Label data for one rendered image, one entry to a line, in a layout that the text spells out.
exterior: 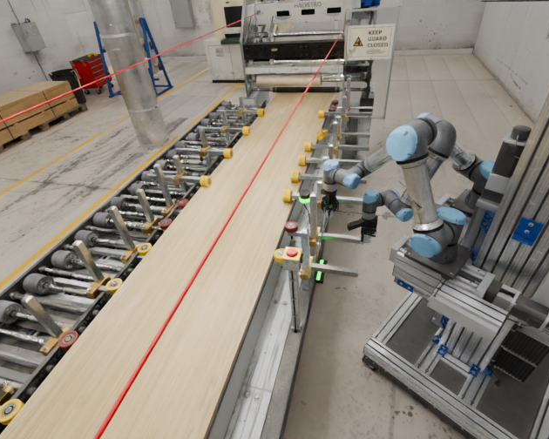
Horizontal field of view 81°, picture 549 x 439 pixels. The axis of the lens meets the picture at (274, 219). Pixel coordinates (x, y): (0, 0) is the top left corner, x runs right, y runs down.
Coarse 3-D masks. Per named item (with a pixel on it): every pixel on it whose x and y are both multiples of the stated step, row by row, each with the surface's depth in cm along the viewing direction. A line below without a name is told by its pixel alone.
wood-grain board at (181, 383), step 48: (288, 96) 389; (240, 144) 291; (288, 144) 283; (240, 192) 226; (192, 240) 189; (240, 240) 186; (144, 288) 162; (192, 288) 160; (240, 288) 157; (96, 336) 142; (144, 336) 140; (192, 336) 138; (240, 336) 137; (48, 384) 127; (96, 384) 125; (144, 384) 124; (192, 384) 122; (48, 432) 113; (96, 432) 112; (144, 432) 110; (192, 432) 109
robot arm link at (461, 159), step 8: (424, 112) 151; (440, 120) 143; (456, 144) 157; (456, 152) 160; (464, 152) 162; (472, 152) 166; (456, 160) 165; (464, 160) 165; (472, 160) 165; (480, 160) 166; (456, 168) 171; (464, 168) 167; (464, 176) 173
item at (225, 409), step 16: (288, 240) 219; (272, 272) 183; (272, 288) 187; (256, 304) 159; (256, 320) 161; (256, 336) 165; (240, 352) 141; (240, 368) 143; (240, 384) 146; (224, 400) 128; (224, 416) 130; (208, 432) 116; (224, 432) 132
